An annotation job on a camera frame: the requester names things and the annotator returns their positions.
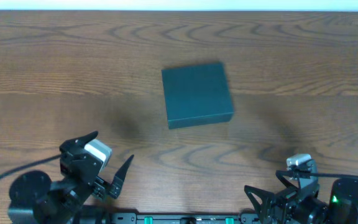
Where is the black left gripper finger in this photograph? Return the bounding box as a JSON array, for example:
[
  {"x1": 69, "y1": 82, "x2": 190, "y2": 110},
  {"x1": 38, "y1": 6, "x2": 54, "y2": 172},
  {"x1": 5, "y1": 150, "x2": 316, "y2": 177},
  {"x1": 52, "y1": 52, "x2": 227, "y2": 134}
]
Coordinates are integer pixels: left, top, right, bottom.
[
  {"x1": 109, "y1": 155, "x2": 134, "y2": 199},
  {"x1": 59, "y1": 131, "x2": 99, "y2": 152}
]

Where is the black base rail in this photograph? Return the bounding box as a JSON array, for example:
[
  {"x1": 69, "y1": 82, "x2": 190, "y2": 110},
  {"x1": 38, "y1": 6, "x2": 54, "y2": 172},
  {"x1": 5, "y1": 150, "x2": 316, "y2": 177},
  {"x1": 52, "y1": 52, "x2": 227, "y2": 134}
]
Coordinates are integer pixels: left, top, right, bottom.
[{"x1": 79, "y1": 212, "x2": 260, "y2": 224}]

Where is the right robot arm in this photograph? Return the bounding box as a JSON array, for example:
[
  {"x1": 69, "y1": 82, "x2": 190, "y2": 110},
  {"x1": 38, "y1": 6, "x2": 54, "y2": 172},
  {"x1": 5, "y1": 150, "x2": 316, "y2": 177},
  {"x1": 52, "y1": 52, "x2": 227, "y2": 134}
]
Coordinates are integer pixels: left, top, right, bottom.
[{"x1": 244, "y1": 154, "x2": 358, "y2": 224}]

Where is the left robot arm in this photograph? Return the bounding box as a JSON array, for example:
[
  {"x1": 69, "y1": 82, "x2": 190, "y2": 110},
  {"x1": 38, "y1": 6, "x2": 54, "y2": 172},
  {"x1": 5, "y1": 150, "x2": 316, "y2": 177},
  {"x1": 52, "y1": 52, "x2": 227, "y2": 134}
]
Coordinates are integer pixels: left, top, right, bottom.
[{"x1": 7, "y1": 131, "x2": 133, "y2": 224}]

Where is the black gift box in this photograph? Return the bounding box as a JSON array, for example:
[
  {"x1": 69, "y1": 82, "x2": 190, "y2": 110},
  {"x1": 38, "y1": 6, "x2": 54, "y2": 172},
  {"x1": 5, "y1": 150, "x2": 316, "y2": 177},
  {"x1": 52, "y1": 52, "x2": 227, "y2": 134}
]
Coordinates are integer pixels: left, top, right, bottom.
[{"x1": 162, "y1": 62, "x2": 234, "y2": 129}]

